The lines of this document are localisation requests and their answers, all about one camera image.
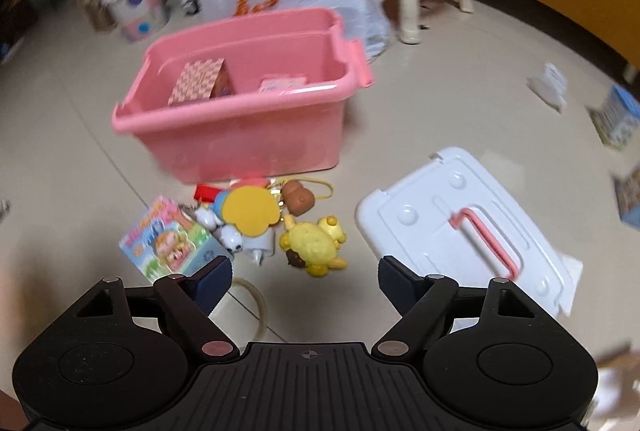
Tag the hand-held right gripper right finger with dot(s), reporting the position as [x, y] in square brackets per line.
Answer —
[397, 278]

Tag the checkered pink box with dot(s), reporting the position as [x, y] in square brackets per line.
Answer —
[200, 78]

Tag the yellow plush toy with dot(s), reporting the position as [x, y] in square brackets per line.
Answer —
[310, 243]

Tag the red toy piece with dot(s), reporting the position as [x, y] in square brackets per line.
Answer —
[206, 192]

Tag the pink flat packet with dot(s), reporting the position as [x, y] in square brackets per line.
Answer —
[282, 84]

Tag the colourful picture booklet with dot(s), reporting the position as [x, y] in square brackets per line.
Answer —
[167, 238]

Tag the clear tube loop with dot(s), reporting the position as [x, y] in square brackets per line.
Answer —
[250, 306]

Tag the pink plastic storage bin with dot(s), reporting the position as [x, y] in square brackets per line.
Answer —
[240, 111]

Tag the blue picture box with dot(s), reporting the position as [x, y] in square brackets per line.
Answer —
[617, 116]

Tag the crumpled white paper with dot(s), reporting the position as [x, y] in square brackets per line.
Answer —
[549, 86]

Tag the blue printed box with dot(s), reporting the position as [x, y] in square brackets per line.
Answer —
[629, 198]

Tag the yellow round disc toy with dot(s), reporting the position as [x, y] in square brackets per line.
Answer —
[248, 210]

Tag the white figure toy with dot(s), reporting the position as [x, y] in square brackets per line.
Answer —
[240, 243]

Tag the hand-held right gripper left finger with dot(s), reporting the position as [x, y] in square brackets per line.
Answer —
[212, 281]

